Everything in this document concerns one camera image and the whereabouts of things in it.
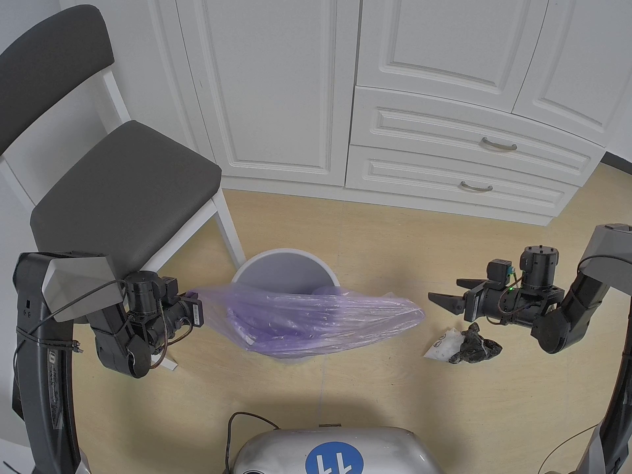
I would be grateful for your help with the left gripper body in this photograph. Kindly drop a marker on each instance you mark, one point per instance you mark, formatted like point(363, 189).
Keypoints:
point(185, 314)

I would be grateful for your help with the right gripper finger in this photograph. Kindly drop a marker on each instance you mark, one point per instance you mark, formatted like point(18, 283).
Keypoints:
point(454, 306)
point(474, 284)

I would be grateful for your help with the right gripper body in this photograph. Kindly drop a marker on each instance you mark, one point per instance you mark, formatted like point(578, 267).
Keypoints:
point(498, 306)

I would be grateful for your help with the white printed wrapper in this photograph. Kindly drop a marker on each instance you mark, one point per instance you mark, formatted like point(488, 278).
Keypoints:
point(442, 346)

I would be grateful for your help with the black plastic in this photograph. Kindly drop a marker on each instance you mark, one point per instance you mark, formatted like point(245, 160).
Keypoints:
point(476, 349)

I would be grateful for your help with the purple plastic bag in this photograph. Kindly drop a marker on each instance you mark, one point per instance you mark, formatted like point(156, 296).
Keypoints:
point(321, 314)

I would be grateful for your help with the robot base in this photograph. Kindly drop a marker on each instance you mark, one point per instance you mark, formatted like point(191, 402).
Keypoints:
point(296, 450)

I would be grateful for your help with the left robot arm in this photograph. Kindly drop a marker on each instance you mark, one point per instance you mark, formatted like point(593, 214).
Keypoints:
point(44, 363)

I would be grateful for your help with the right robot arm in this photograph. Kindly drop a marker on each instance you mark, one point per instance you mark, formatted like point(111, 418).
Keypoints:
point(592, 284)

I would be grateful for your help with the white trash bin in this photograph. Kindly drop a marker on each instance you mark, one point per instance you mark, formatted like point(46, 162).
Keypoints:
point(281, 269)

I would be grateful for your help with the white chair dark grey seat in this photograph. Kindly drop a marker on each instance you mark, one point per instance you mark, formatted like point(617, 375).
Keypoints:
point(123, 180)

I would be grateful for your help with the white wardrobe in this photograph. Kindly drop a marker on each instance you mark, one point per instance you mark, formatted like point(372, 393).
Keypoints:
point(419, 42)

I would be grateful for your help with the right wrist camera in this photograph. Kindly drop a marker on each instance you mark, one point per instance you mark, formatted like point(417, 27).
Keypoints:
point(498, 272)

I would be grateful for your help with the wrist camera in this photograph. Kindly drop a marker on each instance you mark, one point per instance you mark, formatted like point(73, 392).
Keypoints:
point(170, 289)
point(498, 272)

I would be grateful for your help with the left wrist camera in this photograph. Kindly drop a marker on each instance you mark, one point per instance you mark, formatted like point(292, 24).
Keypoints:
point(170, 289)

